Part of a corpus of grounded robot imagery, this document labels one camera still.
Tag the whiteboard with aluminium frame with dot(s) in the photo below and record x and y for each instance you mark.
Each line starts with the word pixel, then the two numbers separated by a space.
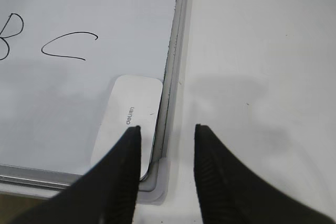
pixel 59 62

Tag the white whiteboard eraser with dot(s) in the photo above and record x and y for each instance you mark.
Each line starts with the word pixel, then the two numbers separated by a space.
pixel 134 101

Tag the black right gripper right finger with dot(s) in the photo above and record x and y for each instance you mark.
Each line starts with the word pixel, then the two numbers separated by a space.
pixel 229 192

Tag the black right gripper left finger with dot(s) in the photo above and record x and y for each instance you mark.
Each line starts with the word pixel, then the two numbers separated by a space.
pixel 105 194

